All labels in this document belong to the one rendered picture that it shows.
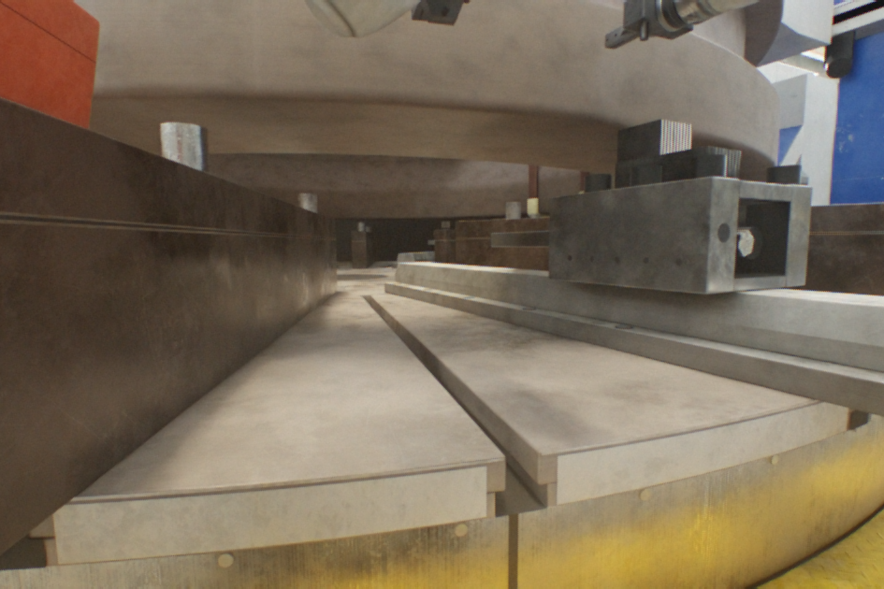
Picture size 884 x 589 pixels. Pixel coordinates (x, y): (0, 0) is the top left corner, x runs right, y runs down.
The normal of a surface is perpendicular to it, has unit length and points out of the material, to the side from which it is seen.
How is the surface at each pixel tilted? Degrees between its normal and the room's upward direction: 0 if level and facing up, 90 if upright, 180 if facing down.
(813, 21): 90
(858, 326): 71
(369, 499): 90
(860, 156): 90
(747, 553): 90
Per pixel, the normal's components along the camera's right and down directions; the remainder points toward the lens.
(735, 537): 0.38, 0.10
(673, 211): -0.89, 0.06
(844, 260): -0.64, 0.09
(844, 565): -0.01, -0.99
